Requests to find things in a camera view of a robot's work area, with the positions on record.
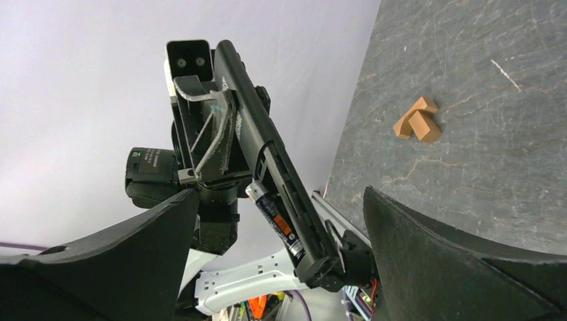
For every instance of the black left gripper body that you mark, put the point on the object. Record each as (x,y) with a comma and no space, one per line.
(216,228)

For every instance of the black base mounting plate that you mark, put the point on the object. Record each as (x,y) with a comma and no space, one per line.
(360,279)

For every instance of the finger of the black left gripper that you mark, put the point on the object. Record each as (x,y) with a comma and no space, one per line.
(207,114)

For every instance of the brown wooden block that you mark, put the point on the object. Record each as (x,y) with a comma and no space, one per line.
(418,121)

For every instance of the black remote control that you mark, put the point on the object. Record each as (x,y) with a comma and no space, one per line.
(270,164)

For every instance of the AAA battery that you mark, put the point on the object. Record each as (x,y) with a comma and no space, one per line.
(265,201)

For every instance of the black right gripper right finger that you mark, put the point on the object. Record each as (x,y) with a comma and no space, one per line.
(430,270)

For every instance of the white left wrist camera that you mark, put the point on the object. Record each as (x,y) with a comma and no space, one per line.
(187,58)

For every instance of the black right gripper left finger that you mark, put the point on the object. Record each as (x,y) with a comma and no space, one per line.
(130,271)

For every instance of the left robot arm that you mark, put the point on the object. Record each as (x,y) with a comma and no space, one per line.
(151,177)

